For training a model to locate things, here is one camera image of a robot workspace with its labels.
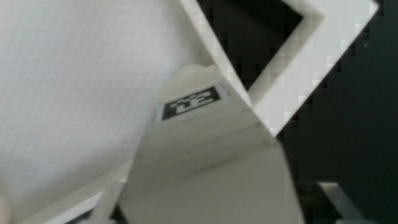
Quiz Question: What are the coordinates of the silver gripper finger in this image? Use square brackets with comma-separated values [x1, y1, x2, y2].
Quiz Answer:
[300, 182, 378, 224]

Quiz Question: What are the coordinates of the white desk top tray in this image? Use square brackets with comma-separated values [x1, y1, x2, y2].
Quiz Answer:
[0, 0, 225, 217]

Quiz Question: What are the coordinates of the white right fence piece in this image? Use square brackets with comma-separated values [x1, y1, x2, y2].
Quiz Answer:
[246, 0, 379, 138]

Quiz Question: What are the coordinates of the white front fence rail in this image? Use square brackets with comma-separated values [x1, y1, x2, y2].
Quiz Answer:
[31, 161, 131, 224]

